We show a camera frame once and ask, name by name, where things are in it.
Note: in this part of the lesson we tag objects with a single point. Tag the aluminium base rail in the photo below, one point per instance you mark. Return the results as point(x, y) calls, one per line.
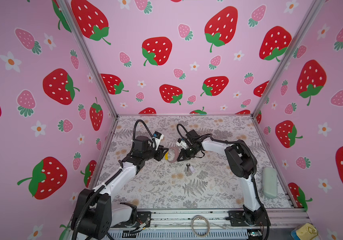
point(211, 224)

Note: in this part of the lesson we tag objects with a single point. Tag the aluminium corner post left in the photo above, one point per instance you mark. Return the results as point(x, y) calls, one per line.
point(69, 17)

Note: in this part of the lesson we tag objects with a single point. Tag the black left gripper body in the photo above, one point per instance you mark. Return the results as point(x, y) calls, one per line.
point(150, 154)

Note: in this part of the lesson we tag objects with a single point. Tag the white plastic case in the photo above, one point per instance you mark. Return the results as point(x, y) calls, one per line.
point(270, 183)

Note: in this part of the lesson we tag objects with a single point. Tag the metal keyring with yellow tag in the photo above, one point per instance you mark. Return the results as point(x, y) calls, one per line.
point(172, 155)

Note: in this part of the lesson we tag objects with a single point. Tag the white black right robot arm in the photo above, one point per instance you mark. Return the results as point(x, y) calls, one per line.
point(242, 163)

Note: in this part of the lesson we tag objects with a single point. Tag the aluminium corner post right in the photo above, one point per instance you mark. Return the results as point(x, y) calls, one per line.
point(301, 32)

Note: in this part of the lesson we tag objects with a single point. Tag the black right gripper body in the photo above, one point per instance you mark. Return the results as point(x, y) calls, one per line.
point(188, 152)

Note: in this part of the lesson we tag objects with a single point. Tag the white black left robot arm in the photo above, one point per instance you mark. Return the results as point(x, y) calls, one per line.
point(95, 213)

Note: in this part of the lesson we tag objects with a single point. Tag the aluminium corner post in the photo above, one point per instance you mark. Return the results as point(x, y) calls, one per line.
point(69, 17)
point(301, 32)

